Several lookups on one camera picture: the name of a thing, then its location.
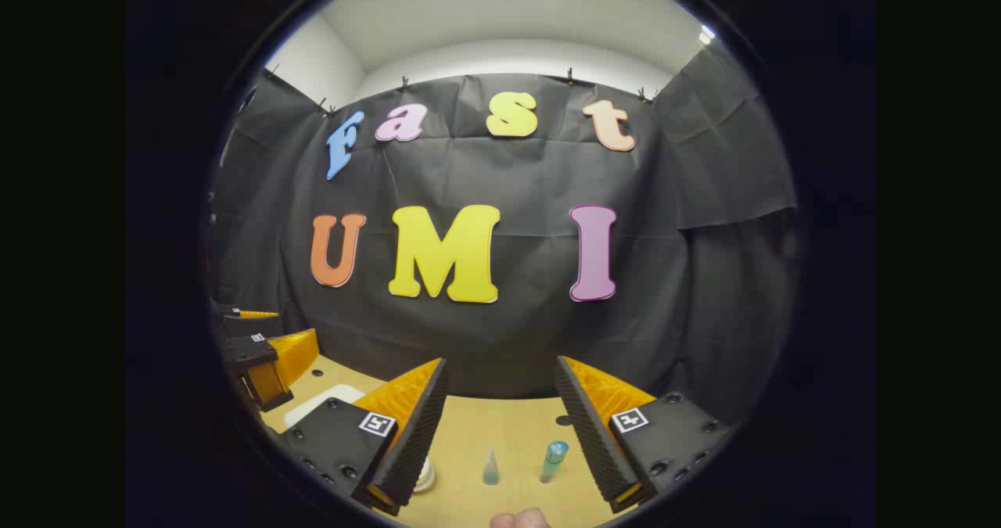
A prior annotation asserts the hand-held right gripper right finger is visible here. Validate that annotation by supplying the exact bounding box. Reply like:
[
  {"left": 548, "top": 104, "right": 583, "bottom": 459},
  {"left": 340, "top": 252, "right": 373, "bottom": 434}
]
[{"left": 555, "top": 355, "right": 733, "bottom": 514}]

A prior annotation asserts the white suitcase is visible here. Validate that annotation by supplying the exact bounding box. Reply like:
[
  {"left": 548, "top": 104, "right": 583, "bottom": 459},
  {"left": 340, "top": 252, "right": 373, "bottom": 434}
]
[{"left": 283, "top": 384, "right": 366, "bottom": 429}]

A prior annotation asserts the black backdrop cloth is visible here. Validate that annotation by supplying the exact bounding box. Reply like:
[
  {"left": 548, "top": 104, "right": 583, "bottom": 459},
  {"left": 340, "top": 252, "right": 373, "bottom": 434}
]
[{"left": 207, "top": 43, "right": 798, "bottom": 427}]

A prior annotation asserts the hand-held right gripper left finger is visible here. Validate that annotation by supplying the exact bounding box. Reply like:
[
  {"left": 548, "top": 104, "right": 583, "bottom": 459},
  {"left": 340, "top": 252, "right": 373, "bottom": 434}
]
[{"left": 280, "top": 357, "right": 450, "bottom": 516}]

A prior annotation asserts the blue green glass bottle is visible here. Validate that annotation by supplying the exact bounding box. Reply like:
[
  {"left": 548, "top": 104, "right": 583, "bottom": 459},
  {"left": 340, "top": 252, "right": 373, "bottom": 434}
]
[{"left": 539, "top": 440, "right": 570, "bottom": 484}]

